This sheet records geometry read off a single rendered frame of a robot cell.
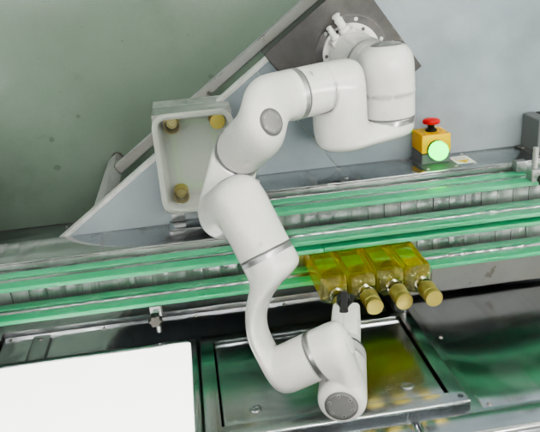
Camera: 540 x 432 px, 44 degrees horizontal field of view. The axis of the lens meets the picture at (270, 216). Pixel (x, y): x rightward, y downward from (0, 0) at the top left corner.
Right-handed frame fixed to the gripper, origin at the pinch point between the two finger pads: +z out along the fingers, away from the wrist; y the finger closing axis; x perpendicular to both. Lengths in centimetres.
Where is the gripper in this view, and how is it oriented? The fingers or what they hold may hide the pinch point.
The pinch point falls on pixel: (345, 309)
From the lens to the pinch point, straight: 127.5
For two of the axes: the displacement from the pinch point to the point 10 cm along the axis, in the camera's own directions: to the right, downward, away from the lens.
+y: -0.6, -9.3, -3.6
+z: 1.2, -3.7, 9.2
